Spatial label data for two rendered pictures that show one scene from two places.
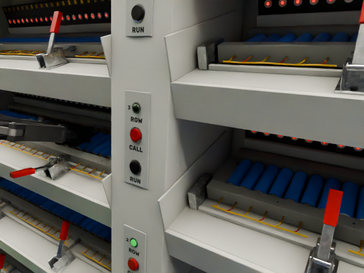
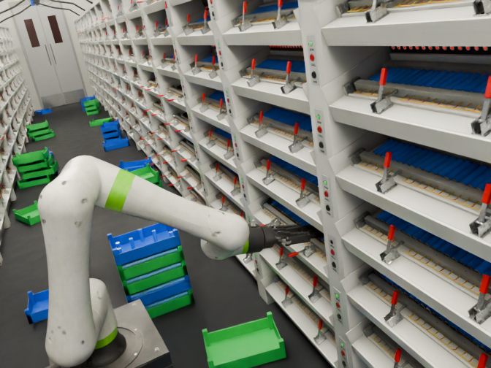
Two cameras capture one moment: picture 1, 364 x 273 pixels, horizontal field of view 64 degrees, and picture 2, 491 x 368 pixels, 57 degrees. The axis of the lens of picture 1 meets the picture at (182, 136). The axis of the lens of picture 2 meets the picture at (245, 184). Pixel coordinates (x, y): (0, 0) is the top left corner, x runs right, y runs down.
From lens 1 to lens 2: 1.05 m
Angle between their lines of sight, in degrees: 38
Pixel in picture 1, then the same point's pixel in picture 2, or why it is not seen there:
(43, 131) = (299, 239)
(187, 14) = (347, 209)
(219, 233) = (367, 299)
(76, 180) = (317, 259)
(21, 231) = (296, 276)
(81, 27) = not seen: hidden behind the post
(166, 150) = (343, 261)
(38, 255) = (304, 291)
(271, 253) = (381, 310)
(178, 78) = (344, 234)
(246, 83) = (363, 245)
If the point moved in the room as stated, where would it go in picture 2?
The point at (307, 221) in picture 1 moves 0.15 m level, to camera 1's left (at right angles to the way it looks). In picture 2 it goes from (400, 300) to (346, 288)
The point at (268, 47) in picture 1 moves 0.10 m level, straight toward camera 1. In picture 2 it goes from (378, 227) to (355, 242)
